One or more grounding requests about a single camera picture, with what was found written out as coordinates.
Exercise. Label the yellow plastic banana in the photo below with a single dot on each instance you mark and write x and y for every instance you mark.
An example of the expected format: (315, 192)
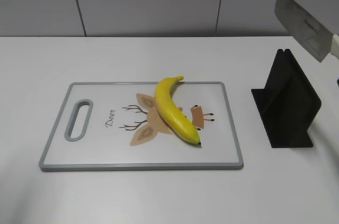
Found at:
(170, 113)

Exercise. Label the cleaver knife with white handle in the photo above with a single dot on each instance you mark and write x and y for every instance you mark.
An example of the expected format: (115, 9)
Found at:
(306, 30)

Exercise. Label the white grey-rimmed cutting board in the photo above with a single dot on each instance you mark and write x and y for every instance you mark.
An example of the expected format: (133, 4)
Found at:
(115, 127)

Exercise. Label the black knife stand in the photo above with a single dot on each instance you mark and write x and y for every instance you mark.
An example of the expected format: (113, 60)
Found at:
(287, 104)

